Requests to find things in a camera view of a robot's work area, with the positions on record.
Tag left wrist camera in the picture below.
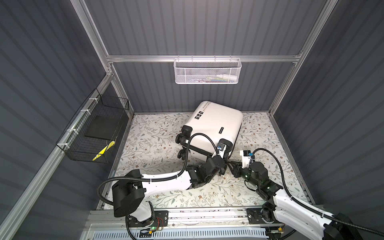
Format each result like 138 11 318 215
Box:
217 143 227 159

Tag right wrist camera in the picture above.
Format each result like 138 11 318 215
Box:
240 150 255 169

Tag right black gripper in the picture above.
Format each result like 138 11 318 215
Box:
227 159 260 189

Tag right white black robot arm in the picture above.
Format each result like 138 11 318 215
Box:
228 149 384 240

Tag white wire mesh basket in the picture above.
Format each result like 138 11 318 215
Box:
173 57 242 85

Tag black carry-on suitcase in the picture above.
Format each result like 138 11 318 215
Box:
175 101 243 161

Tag white perforated vent panel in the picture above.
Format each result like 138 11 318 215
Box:
91 227 268 240

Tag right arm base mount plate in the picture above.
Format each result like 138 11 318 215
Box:
246 208 282 224

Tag white tube in basket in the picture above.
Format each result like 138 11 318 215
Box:
216 74 238 83

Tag aluminium front rail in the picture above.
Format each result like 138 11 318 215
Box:
86 205 328 230

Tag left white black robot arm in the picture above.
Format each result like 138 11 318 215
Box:
97 133 233 226

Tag black flat pad in basket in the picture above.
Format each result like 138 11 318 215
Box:
85 116 123 141

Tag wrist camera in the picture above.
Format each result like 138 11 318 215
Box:
217 143 227 159
240 150 255 169

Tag yellow black striped item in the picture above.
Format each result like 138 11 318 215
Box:
92 141 116 162

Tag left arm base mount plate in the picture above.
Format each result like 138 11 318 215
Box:
128 210 169 228

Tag black wire mesh basket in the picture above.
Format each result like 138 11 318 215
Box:
57 89 130 164

